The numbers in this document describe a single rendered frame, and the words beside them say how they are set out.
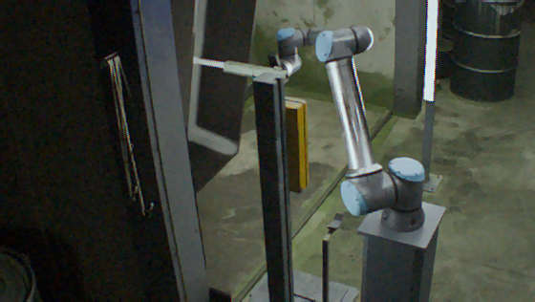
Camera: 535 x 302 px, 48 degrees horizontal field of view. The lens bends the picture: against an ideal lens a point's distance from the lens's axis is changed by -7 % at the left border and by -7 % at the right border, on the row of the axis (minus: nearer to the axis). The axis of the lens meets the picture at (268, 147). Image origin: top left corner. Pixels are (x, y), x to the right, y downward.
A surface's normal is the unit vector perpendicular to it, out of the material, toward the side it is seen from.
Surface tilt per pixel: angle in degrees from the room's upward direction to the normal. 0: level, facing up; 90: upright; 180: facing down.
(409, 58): 90
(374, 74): 90
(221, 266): 0
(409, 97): 90
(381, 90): 90
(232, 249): 0
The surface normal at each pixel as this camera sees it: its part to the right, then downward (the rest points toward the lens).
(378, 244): -0.49, 0.46
